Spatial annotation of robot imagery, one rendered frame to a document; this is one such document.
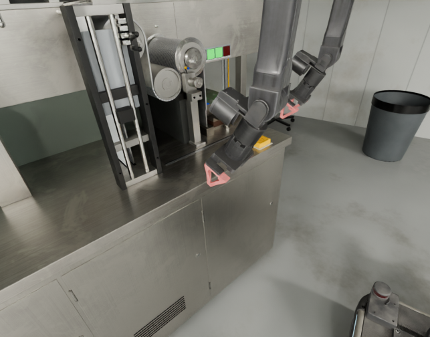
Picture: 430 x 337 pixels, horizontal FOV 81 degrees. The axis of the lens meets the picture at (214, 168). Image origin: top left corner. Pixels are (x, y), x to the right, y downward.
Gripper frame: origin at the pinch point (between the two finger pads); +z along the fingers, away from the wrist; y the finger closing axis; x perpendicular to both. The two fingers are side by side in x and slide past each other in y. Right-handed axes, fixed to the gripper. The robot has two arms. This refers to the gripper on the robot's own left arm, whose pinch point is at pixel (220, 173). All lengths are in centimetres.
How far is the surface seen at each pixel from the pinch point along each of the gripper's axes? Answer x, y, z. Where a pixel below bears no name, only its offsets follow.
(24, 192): -47, 28, 41
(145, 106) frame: -33.2, -5.8, 5.5
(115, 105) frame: -38.8, 1.0, 6.7
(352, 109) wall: 43, -304, 72
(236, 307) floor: 47, -19, 94
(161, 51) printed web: -54, -35, 5
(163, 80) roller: -42.0, -23.9, 7.1
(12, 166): -52, 27, 32
